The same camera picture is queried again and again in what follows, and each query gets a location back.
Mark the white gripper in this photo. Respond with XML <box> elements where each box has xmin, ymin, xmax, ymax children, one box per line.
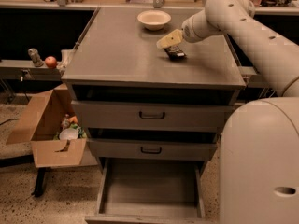
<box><xmin>156</xmin><ymin>10</ymin><xmax>222</xmax><ymax>49</ymax></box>

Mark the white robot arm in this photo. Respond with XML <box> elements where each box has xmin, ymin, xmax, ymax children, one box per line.
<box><xmin>157</xmin><ymin>0</ymin><xmax>299</xmax><ymax>97</ymax></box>

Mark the grey drawer cabinet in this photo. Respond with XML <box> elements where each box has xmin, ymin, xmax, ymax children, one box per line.
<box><xmin>63</xmin><ymin>7</ymin><xmax>244</xmax><ymax>223</ymax></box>

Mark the grey top drawer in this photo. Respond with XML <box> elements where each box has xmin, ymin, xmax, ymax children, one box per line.
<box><xmin>71</xmin><ymin>101</ymin><xmax>233</xmax><ymax>133</ymax></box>

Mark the grey middle drawer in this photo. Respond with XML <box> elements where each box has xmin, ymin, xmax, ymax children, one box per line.
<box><xmin>88</xmin><ymin>139</ymin><xmax>217</xmax><ymax>161</ymax></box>

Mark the grey open bottom drawer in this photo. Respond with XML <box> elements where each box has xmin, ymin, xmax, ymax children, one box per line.
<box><xmin>85</xmin><ymin>158</ymin><xmax>213</xmax><ymax>224</ymax></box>

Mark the red apple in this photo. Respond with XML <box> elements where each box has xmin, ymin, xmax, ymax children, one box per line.
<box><xmin>45</xmin><ymin>56</ymin><xmax>58</xmax><ymax>68</ymax></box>

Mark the orange fruit in box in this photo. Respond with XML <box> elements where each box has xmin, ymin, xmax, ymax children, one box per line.
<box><xmin>69</xmin><ymin>116</ymin><xmax>78</xmax><ymax>123</ymax></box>

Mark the small grey figurine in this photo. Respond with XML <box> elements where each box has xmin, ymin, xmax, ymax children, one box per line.
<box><xmin>28</xmin><ymin>48</ymin><xmax>44</xmax><ymax>67</ymax></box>

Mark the white bowl in box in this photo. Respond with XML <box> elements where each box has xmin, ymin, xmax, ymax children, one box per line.
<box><xmin>59</xmin><ymin>128</ymin><xmax>78</xmax><ymax>140</ymax></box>

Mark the open cardboard box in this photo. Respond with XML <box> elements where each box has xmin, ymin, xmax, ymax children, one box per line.
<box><xmin>7</xmin><ymin>84</ymin><xmax>90</xmax><ymax>168</ymax></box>

